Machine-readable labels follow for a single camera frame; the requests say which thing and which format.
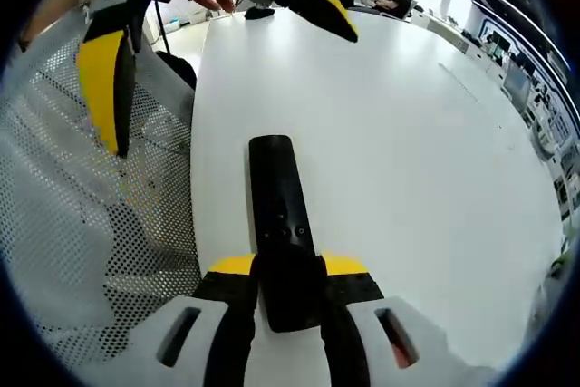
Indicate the grey mesh office chair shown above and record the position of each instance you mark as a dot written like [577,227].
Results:
[54,206]

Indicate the green potted plant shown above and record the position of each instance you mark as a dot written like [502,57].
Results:
[561,262]

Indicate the black remote control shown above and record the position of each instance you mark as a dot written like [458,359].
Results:
[276,187]

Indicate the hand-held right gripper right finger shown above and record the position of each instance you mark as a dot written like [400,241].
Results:
[353,287]

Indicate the black tripod stand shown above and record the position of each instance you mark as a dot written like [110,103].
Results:
[163,26]

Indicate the black office chair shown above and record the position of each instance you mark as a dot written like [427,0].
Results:
[179,67]

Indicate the black computer mouse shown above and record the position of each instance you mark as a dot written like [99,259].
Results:
[259,13]

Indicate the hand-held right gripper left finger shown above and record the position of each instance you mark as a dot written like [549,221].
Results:
[213,287]

